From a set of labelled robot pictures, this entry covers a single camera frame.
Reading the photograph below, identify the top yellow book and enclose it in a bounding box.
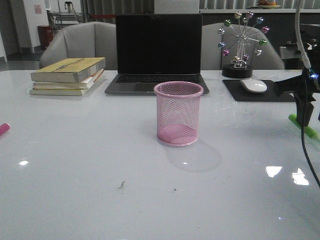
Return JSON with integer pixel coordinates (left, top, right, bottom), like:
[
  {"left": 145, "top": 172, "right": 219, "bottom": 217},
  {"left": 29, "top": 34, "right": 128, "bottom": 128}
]
[{"left": 31, "top": 57, "right": 106, "bottom": 83}]

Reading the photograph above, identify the pink mesh pen holder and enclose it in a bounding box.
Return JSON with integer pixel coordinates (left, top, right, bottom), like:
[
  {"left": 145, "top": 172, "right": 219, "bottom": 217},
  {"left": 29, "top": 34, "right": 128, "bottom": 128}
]
[{"left": 154, "top": 81, "right": 204, "bottom": 147}]

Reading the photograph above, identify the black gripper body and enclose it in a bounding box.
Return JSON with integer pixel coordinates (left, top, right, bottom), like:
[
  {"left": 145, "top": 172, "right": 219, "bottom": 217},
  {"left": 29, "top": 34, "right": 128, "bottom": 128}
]
[{"left": 272, "top": 23, "right": 320, "bottom": 101}]

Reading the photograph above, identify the green marker pen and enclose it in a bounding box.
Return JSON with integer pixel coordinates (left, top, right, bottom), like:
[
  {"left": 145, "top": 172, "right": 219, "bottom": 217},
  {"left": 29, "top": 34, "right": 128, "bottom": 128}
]
[{"left": 288, "top": 114, "right": 320, "bottom": 142}]

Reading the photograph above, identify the bottom pale book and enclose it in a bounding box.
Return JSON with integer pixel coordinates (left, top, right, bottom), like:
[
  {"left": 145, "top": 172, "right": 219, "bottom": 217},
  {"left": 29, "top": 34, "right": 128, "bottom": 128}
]
[{"left": 29, "top": 80, "right": 99, "bottom": 96}]

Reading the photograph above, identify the white cable on gripper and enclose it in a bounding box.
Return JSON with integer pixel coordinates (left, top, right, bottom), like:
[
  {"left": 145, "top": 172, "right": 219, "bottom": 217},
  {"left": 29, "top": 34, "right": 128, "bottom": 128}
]
[{"left": 294, "top": 0, "right": 313, "bottom": 69}]

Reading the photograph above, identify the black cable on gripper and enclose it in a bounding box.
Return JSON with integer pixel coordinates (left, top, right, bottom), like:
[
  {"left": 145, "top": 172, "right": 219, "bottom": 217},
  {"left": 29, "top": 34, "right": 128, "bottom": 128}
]
[{"left": 300, "top": 72, "right": 320, "bottom": 189}]

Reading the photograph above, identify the pink marker pen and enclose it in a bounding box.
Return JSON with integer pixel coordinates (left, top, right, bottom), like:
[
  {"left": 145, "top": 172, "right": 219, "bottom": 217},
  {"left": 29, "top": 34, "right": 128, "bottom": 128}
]
[{"left": 0, "top": 122, "right": 11, "bottom": 136}]

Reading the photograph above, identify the grey laptop black screen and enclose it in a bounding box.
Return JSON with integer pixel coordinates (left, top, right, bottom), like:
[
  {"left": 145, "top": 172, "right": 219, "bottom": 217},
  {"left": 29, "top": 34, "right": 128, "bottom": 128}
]
[{"left": 104, "top": 13, "right": 209, "bottom": 95}]

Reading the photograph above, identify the middle white book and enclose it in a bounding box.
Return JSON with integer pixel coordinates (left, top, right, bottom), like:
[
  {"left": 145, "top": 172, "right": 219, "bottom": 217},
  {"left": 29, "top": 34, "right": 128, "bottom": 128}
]
[{"left": 33, "top": 69, "right": 105, "bottom": 90}]

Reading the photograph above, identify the grey armchair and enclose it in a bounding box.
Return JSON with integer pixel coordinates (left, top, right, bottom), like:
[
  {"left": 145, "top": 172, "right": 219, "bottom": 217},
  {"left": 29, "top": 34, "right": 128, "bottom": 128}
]
[
  {"left": 200, "top": 23, "right": 285, "bottom": 70},
  {"left": 39, "top": 21, "right": 118, "bottom": 70}
]

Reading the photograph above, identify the left grey armchair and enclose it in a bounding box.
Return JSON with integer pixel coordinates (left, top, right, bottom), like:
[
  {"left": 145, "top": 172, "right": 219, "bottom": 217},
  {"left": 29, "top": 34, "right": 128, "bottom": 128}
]
[{"left": 39, "top": 21, "right": 118, "bottom": 70}]

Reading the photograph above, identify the white computer mouse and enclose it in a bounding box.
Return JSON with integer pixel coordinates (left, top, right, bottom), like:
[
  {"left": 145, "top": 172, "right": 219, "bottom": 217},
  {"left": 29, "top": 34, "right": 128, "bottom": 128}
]
[{"left": 240, "top": 78, "right": 268, "bottom": 94}]

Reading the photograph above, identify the fruit bowl on counter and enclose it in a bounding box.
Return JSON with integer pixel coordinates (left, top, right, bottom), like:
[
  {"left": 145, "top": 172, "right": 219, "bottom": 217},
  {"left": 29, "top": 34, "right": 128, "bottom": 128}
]
[{"left": 257, "top": 0, "right": 281, "bottom": 9}]

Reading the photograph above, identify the ferris wheel kinetic ornament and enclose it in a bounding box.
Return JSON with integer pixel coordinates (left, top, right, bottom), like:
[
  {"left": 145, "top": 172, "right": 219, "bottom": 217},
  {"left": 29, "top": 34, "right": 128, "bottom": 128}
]
[{"left": 217, "top": 10, "right": 270, "bottom": 78}]

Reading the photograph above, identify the black mouse pad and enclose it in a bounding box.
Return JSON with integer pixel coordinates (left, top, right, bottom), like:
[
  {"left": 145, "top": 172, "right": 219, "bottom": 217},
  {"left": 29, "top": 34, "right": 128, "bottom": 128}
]
[{"left": 222, "top": 79, "right": 295, "bottom": 103}]

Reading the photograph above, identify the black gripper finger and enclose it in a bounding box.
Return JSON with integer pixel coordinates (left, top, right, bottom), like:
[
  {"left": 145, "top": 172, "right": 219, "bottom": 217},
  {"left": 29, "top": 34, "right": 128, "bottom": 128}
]
[{"left": 294, "top": 92, "right": 316, "bottom": 127}]

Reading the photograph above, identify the red trash bin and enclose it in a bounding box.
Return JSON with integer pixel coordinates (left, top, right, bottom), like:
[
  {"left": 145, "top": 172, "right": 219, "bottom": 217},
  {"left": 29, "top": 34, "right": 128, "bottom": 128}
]
[{"left": 37, "top": 25, "right": 53, "bottom": 50}]

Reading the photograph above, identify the right grey armchair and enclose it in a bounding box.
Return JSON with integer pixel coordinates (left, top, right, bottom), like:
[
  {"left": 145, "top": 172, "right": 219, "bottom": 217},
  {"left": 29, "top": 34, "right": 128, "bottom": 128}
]
[{"left": 200, "top": 23, "right": 285, "bottom": 70}]

